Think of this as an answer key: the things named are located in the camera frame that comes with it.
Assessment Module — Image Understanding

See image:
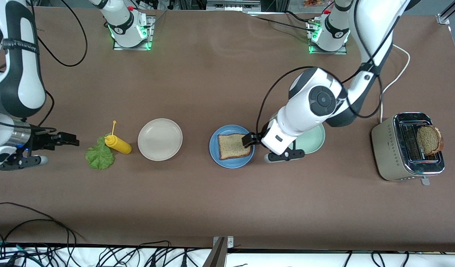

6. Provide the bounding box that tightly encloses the square toasted bread slice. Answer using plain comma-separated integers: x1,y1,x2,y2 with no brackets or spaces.
217,133,252,161

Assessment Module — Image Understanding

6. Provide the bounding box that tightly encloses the green lettuce leaf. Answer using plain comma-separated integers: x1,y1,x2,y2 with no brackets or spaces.
85,134,115,170

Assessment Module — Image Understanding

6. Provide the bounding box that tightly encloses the yellow squeeze bottle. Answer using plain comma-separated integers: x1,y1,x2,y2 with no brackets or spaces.
104,121,132,155

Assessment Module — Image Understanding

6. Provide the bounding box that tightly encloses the blue round plate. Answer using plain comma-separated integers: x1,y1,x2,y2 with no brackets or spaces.
209,125,255,169

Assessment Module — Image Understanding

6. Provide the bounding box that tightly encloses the pale green round plate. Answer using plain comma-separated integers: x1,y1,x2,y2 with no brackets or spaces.
293,123,326,154

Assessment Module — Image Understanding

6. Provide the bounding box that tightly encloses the beige round plate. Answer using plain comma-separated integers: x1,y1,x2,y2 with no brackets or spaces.
138,118,183,162

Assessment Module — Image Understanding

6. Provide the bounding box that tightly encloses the beige chrome toaster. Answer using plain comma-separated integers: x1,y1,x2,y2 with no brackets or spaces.
371,112,446,186

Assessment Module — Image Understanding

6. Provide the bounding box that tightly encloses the rounded toasted bread slice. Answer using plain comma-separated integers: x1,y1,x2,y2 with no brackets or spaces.
416,125,444,156

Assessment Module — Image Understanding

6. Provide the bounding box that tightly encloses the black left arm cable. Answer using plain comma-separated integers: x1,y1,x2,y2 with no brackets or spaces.
256,0,402,132

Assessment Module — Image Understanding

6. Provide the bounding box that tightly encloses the long thin black cable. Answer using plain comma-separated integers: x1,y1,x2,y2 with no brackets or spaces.
0,202,85,247

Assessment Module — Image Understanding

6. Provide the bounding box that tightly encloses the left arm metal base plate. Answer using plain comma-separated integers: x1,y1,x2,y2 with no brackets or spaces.
308,20,348,55

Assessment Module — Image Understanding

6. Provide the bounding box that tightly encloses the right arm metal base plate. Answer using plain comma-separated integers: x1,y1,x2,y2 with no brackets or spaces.
112,15,155,51

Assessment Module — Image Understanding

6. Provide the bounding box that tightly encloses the black base power cable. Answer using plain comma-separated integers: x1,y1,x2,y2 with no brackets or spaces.
246,10,317,33

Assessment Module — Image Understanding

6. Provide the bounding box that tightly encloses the metal table edge bracket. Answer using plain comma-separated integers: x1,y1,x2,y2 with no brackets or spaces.
203,236,234,267

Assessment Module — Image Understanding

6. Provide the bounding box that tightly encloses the white toaster power cable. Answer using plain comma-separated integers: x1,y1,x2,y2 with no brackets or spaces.
379,44,411,123

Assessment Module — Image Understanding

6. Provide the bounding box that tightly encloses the metal frame rail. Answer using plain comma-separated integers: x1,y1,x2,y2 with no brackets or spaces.
206,0,261,11

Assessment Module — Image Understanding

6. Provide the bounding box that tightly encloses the tangled black cable bundle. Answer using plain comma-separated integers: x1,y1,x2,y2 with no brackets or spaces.
0,240,198,267

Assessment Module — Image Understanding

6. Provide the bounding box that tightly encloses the aluminium frame strut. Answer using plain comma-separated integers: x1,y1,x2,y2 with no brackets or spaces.
437,0,455,25

